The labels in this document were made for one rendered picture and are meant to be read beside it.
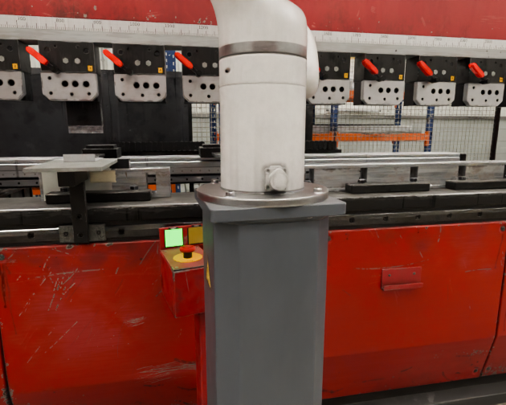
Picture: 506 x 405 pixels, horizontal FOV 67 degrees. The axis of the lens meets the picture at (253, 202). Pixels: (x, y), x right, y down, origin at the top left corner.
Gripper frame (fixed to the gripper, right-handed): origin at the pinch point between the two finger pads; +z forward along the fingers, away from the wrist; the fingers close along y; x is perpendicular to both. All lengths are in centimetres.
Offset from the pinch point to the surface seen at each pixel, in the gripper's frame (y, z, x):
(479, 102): -27, -22, 101
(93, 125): -60, -10, -28
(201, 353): -13.1, 43.8, -7.4
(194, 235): -25.3, 15.7, -5.5
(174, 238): -25.3, 15.9, -11.0
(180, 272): -9.9, 18.5, -13.3
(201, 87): -52, -23, 4
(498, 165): -24, 1, 114
